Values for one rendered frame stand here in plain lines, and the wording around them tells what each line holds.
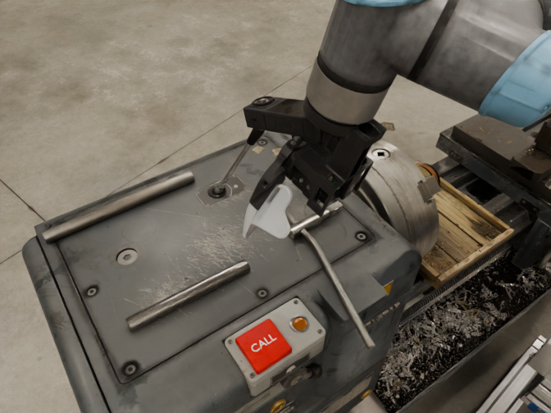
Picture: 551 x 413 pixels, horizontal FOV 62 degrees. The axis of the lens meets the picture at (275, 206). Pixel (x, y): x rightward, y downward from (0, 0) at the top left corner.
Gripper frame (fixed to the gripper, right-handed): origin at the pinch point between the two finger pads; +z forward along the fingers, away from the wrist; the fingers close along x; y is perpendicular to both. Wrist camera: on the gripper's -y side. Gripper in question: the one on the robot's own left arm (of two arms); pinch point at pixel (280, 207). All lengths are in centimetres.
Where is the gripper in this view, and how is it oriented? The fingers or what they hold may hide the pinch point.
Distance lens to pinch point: 62.2
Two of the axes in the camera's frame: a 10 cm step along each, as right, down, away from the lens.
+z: -2.2, 6.0, 7.7
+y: 6.8, 6.6, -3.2
